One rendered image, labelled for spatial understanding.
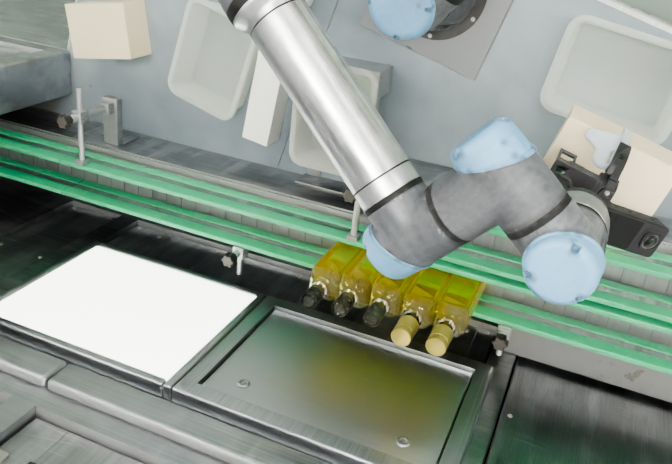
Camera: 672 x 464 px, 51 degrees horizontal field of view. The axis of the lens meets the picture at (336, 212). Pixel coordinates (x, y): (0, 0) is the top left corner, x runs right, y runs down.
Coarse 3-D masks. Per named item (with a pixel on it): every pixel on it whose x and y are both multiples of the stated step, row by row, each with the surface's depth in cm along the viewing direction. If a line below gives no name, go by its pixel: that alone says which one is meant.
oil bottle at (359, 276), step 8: (360, 256) 130; (352, 264) 127; (360, 264) 128; (368, 264) 128; (344, 272) 124; (352, 272) 125; (360, 272) 125; (368, 272) 125; (376, 272) 126; (344, 280) 123; (352, 280) 122; (360, 280) 122; (368, 280) 123; (344, 288) 122; (352, 288) 122; (360, 288) 122; (368, 288) 122; (360, 296) 122; (368, 296) 123; (360, 304) 123
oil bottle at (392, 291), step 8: (416, 272) 128; (376, 280) 123; (384, 280) 123; (392, 280) 123; (400, 280) 124; (408, 280) 124; (376, 288) 121; (384, 288) 121; (392, 288) 121; (400, 288) 121; (376, 296) 120; (384, 296) 120; (392, 296) 120; (400, 296) 121; (368, 304) 123; (392, 304) 120; (400, 304) 122; (392, 312) 121
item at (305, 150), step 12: (360, 72) 134; (372, 72) 134; (360, 84) 142; (372, 84) 134; (372, 96) 135; (300, 120) 145; (300, 132) 146; (312, 132) 150; (300, 144) 148; (312, 144) 151; (300, 156) 147; (312, 156) 148; (324, 156) 149; (312, 168) 145; (324, 168) 144
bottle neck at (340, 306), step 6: (342, 294) 120; (348, 294) 120; (354, 294) 121; (336, 300) 119; (342, 300) 118; (348, 300) 119; (354, 300) 121; (336, 306) 120; (342, 306) 121; (348, 306) 118; (336, 312) 119; (342, 312) 119
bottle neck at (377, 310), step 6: (378, 300) 120; (372, 306) 118; (378, 306) 118; (384, 306) 119; (366, 312) 116; (372, 312) 116; (378, 312) 116; (384, 312) 118; (366, 318) 117; (372, 318) 118; (378, 318) 116; (366, 324) 117; (372, 324) 117; (378, 324) 116
